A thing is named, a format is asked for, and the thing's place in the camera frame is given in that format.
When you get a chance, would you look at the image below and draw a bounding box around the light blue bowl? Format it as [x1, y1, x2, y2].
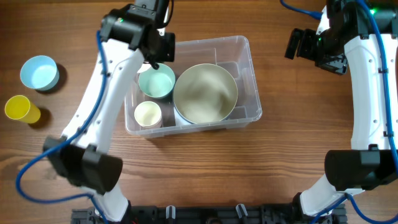
[20, 55, 60, 91]

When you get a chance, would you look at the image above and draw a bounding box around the yellow cup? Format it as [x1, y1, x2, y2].
[4, 95, 41, 124]

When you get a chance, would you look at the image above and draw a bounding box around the pink bowl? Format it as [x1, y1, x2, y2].
[137, 63, 152, 73]

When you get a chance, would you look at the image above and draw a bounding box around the pink cup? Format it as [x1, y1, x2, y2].
[140, 123, 162, 129]

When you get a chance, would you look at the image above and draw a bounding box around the mint green bowl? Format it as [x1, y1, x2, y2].
[138, 64, 176, 99]

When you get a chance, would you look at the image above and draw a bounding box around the clear plastic storage bin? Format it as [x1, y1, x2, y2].
[124, 35, 262, 138]

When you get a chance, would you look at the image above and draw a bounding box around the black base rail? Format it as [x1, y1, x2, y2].
[70, 204, 348, 224]

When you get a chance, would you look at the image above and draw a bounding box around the white label in bin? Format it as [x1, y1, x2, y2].
[174, 107, 190, 126]

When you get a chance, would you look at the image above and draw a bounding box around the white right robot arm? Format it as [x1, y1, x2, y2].
[285, 1, 397, 222]

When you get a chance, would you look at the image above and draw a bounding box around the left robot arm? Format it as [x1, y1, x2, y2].
[43, 1, 175, 223]

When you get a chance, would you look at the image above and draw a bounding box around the cream cup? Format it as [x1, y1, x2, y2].
[134, 101, 162, 126]

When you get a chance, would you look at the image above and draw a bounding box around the cream plate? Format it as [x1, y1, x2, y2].
[173, 63, 238, 124]

